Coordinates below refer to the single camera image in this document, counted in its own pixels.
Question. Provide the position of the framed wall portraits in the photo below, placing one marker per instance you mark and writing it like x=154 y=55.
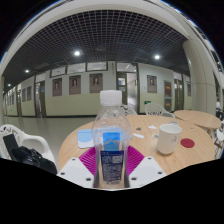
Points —
x=96 y=83

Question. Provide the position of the clear plastic water bottle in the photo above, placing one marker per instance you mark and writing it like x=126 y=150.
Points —
x=111 y=133

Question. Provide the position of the person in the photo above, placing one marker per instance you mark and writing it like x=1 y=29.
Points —
x=218 y=105

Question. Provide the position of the white plastic chair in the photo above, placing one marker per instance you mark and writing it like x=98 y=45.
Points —
x=31 y=140

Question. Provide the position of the flat round red coaster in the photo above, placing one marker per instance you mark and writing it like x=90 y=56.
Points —
x=187 y=143

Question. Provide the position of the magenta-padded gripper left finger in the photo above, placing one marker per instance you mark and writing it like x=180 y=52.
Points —
x=76 y=171

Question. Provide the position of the door with glass window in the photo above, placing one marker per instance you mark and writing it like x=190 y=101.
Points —
x=121 y=87

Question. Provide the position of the black bag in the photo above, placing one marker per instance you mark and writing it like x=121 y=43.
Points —
x=31 y=157

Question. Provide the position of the white slatted chair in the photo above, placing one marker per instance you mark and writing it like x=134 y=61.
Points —
x=220 y=138

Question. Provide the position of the round wooden side table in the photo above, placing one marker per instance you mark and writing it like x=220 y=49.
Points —
x=196 y=118

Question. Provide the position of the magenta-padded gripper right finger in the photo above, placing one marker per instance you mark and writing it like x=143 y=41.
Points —
x=146 y=170

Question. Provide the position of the green exit sign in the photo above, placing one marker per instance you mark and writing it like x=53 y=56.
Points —
x=147 y=102

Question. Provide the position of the round ceiling lights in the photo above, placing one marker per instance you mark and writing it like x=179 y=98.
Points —
x=77 y=53

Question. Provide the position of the blue printed paper sheet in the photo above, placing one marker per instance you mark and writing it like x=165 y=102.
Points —
x=84 y=138

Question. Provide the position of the white paper cup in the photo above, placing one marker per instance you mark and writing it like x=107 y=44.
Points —
x=168 y=138

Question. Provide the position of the white torn paper scrap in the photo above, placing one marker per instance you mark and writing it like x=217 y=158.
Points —
x=152 y=127

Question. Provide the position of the grey paper scrap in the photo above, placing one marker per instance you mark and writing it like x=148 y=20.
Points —
x=138 y=128

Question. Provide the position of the white flat paper scrap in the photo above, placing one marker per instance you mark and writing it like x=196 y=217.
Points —
x=138 y=135

